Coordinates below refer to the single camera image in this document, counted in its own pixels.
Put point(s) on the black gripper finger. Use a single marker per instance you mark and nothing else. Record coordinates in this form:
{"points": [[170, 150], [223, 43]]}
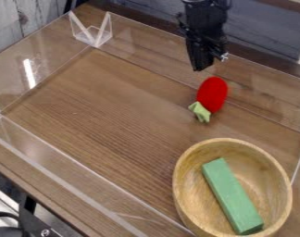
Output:
{"points": [[194, 54], [207, 57]]}

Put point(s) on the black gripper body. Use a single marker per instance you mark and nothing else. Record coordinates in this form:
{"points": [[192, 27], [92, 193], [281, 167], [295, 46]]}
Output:
{"points": [[203, 28]]}

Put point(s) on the red plush radish green leaves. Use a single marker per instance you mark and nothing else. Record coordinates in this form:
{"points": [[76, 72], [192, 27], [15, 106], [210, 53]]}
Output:
{"points": [[210, 98]]}

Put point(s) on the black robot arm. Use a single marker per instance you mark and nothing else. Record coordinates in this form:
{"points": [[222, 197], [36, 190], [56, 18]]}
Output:
{"points": [[204, 6]]}

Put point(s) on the wooden bowl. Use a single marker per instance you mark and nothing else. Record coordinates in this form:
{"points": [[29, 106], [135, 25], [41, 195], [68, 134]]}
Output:
{"points": [[262, 178]]}

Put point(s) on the green rectangular block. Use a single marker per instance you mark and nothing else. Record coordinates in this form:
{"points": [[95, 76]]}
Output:
{"points": [[239, 210]]}

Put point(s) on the clear acrylic corner bracket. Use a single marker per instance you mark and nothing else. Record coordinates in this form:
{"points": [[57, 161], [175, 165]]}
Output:
{"points": [[93, 36]]}

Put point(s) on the clear acrylic enclosure wall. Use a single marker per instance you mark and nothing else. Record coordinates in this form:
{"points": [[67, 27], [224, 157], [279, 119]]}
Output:
{"points": [[95, 123]]}

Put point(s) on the black metal table frame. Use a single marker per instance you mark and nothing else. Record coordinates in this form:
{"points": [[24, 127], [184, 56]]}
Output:
{"points": [[41, 223]]}

